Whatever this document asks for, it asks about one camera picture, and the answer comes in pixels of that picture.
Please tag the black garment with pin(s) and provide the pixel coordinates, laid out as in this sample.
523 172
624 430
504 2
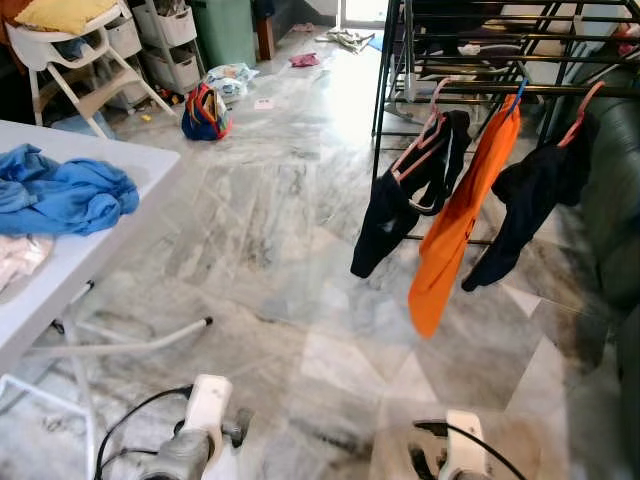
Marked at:
385 230

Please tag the blue plastic hanger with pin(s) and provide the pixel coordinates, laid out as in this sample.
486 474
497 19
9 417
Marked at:
517 98

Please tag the salmon pink plastic hanger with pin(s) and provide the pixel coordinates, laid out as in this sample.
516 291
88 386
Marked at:
578 118

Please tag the orange garment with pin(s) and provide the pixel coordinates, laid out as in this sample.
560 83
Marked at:
450 240

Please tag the cream white garment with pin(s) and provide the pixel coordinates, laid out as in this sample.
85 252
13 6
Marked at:
20 258

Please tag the dark navy garment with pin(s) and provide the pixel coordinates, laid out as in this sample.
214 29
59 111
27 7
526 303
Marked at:
520 200

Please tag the white folding table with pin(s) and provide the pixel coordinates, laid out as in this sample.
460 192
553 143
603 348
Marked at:
100 170

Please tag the light blue garment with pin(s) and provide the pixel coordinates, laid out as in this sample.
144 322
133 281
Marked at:
60 195

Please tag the colourful blue red backpack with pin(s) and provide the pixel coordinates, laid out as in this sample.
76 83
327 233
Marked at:
205 118

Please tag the dark green sofa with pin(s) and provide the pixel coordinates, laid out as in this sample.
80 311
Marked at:
615 200

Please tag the pink paper slip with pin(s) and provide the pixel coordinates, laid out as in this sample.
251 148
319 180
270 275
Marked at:
264 103

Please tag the white plastic bag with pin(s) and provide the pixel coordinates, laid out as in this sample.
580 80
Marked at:
235 78

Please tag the small pink cloth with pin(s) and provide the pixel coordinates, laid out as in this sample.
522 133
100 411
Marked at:
304 60

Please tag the black metal drying rack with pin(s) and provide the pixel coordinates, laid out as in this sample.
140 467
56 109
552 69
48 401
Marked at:
480 88

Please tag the green bin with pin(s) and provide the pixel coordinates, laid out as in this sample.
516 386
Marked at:
225 30

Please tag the white plastic drawer unit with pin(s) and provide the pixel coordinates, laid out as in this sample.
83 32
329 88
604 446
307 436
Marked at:
170 30

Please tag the pale crumpled cloth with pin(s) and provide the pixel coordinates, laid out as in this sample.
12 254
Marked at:
350 40

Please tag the white high chair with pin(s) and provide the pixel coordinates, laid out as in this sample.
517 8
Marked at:
60 50

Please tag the yellow cushion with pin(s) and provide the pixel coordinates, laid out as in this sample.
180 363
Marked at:
65 14

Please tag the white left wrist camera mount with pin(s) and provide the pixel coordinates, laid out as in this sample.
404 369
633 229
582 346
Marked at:
207 400

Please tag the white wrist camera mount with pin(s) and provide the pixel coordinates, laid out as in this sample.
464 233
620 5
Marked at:
207 400
465 445

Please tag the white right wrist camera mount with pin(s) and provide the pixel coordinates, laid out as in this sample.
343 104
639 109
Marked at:
465 445

